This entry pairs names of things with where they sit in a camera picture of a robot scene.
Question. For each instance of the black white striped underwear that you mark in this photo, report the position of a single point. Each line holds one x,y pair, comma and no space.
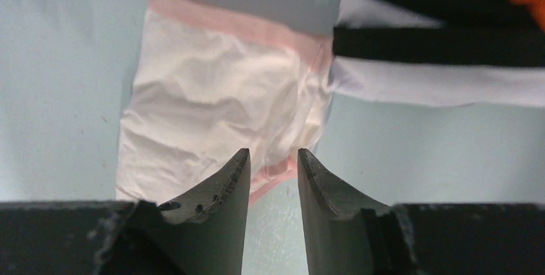
438,53

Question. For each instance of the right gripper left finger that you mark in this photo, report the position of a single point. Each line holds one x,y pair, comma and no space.
209,221

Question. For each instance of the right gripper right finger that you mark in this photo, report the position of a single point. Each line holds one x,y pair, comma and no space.
341,225

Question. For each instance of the white pink-trimmed underwear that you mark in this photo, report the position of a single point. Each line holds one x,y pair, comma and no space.
211,81

